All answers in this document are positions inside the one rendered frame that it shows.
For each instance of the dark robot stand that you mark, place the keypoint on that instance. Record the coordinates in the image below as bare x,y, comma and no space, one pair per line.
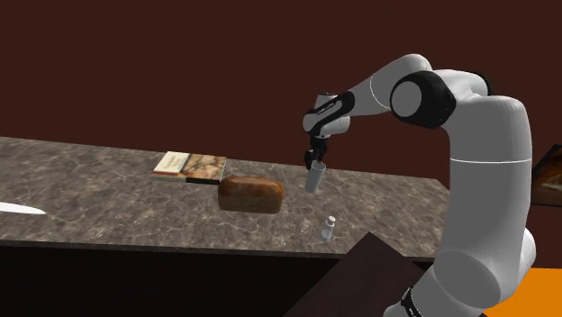
364,281

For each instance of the small grey shaker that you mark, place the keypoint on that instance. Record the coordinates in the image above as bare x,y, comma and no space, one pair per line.
327,229

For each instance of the dark framed wall picture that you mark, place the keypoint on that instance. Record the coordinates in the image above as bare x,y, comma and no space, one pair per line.
547,178

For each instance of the white knife blade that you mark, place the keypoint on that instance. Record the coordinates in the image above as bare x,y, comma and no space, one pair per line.
19,208

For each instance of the grey cup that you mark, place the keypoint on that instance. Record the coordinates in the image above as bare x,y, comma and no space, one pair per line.
314,178

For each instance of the beige picture book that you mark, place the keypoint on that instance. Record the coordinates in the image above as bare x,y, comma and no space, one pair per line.
189,167

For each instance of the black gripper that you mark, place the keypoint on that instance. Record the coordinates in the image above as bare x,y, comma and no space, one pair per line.
317,150

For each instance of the brown bread loaf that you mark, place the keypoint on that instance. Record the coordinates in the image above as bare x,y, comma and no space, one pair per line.
250,194

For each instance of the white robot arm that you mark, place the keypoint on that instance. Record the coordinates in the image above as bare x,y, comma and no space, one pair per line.
487,175

